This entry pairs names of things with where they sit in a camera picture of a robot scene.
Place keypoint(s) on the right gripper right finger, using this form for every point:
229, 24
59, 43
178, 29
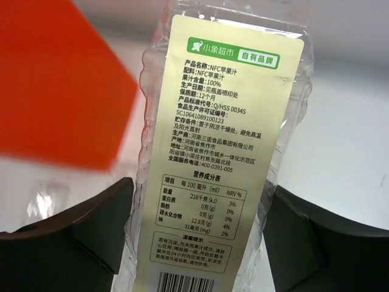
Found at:
312, 249

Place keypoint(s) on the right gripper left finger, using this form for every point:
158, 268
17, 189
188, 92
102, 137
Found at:
78, 249

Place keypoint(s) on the clear bottle cream label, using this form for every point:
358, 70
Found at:
225, 83

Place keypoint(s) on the orange plastic bin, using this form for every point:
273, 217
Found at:
65, 97

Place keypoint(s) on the clear bottle blue label blue cap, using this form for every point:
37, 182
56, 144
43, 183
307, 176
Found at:
46, 198

